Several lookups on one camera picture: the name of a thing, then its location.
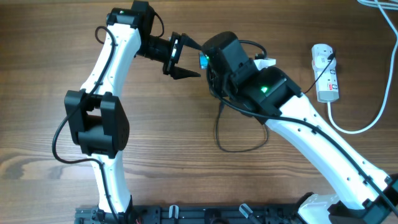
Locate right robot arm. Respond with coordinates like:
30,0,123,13
201,31,397,223

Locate white power strip cord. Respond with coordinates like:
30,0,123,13
326,0,398,135

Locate white power strip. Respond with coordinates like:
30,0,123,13
312,44,339,103

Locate white cables at corner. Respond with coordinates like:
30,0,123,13
356,0,398,11

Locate white USB charger plug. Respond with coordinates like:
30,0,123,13
312,53,336,72

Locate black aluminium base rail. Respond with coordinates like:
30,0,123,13
75,203,304,224

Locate Galaxy S25 smartphone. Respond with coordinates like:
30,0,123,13
199,52,208,70

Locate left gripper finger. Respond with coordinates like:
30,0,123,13
170,67,201,80
182,33,201,50

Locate black USB-C charging cable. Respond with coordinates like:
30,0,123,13
214,50,336,154

